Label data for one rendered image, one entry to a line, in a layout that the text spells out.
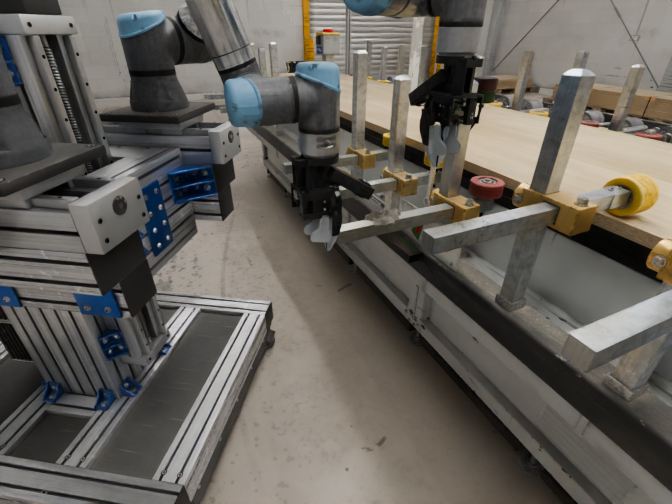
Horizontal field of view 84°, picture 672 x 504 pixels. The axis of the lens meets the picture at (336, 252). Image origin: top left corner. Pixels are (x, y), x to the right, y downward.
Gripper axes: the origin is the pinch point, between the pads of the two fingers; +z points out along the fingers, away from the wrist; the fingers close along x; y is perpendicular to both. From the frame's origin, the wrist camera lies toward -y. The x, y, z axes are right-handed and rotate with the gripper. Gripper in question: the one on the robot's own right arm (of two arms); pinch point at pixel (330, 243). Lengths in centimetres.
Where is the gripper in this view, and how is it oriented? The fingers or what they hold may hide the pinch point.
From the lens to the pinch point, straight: 80.8
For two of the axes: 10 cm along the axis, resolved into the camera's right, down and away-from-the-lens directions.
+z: 0.0, 8.6, 5.1
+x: 4.1, 4.7, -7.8
